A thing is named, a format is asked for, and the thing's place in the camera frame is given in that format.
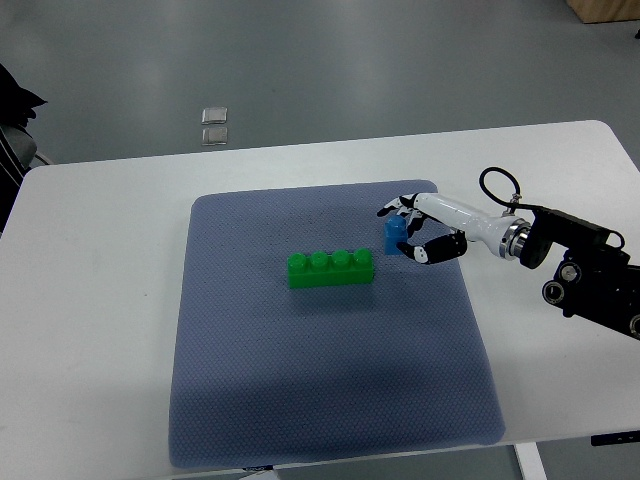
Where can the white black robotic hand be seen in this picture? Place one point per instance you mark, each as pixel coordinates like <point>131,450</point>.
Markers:
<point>466,224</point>

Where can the blue toy block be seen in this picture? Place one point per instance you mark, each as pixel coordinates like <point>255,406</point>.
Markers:
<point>395,231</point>

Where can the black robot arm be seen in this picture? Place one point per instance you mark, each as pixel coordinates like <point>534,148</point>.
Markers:
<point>594,280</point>

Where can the green four-stud toy block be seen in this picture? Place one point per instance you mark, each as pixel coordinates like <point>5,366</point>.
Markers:
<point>322,269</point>

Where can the white table leg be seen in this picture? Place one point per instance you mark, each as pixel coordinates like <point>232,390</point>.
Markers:
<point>529,461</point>

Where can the black table control panel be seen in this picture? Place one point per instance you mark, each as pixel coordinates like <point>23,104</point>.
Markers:
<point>614,439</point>

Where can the wooden furniture corner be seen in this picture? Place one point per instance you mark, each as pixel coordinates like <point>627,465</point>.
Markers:
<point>605,11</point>

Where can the blue-grey mesh mat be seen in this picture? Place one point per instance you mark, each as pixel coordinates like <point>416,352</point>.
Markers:
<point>267,375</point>

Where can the upper metal floor plate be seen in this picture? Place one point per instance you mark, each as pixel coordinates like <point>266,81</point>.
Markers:
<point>214,115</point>

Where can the black office chair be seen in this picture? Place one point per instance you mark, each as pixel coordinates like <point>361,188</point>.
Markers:
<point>18,148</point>

